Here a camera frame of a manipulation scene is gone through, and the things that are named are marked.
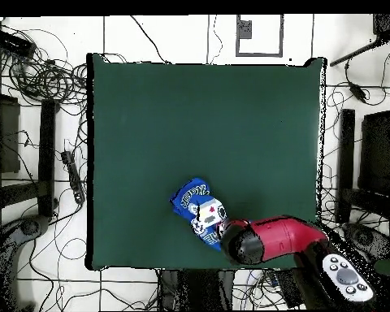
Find blue printed shirt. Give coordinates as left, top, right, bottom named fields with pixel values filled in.
left=169, top=176, right=228, bottom=252

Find dark flat panel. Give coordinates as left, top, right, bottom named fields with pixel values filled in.
left=357, top=109, right=390, bottom=197
left=0, top=92, right=21, bottom=175

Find dark green table cloth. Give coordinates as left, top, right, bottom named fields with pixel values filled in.
left=84, top=52, right=328, bottom=272

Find black power strip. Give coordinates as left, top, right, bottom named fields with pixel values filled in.
left=272, top=269, right=301, bottom=309
left=60, top=149, right=86, bottom=205

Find black upright bar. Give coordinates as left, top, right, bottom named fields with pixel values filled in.
left=37, top=98, right=57, bottom=218
left=336, top=108, right=356, bottom=225

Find small grey square plate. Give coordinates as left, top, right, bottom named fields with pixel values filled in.
left=237, top=19, right=254, bottom=40

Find black round stand base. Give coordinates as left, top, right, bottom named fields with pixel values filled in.
left=19, top=214, right=50, bottom=237
left=341, top=222, right=390, bottom=261

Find black power adapter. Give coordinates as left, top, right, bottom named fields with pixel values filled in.
left=348, top=82, right=369, bottom=102

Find black slanted rod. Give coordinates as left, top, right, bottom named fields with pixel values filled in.
left=329, top=37, right=383, bottom=67

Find black electronics box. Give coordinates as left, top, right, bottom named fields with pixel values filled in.
left=0, top=28, right=37, bottom=59

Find black corner equipment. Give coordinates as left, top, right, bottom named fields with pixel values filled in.
left=372, top=13, right=390, bottom=41

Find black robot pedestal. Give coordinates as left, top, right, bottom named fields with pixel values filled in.
left=158, top=269, right=236, bottom=311

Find grey rectangular floor frame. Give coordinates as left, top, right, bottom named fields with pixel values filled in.
left=236, top=14, right=284, bottom=59

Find tangled black cables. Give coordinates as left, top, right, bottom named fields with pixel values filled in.
left=0, top=19, right=89, bottom=115

